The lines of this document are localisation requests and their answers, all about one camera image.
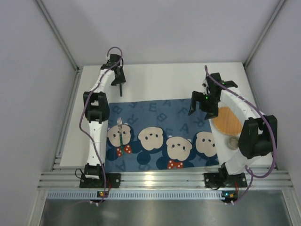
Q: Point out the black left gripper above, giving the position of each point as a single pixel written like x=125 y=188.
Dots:
x=118 y=77

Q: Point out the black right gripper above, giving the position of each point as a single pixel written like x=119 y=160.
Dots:
x=203 y=103

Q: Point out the round wooden plate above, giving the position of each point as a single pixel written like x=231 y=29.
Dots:
x=227 y=123

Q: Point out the metal fork patterned handle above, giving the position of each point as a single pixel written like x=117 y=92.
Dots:
x=119 y=124

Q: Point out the blue cartoon placemat cloth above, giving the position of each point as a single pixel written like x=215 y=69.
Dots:
x=159 y=135

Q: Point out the metal spoon patterned handle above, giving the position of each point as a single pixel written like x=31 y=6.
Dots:
x=120 y=90

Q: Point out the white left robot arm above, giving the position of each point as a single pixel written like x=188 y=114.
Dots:
x=97 y=112

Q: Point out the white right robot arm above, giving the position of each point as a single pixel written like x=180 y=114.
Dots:
x=258 y=136

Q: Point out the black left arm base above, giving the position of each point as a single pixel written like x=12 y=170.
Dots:
x=98 y=180

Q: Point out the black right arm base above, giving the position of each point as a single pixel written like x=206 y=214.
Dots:
x=222 y=179

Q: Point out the small clear glass cup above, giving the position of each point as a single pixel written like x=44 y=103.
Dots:
x=232 y=143

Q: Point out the left aluminium frame post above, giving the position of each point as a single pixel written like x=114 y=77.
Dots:
x=43 y=9

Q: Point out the aluminium frame post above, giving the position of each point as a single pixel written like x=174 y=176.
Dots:
x=266 y=29
x=43 y=9

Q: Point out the right aluminium frame post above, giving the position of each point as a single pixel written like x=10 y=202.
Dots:
x=266 y=29

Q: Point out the aluminium mounting rail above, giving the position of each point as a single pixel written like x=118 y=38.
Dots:
x=188 y=178

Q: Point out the slotted grey cable duct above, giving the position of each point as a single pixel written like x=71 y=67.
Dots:
x=141 y=195

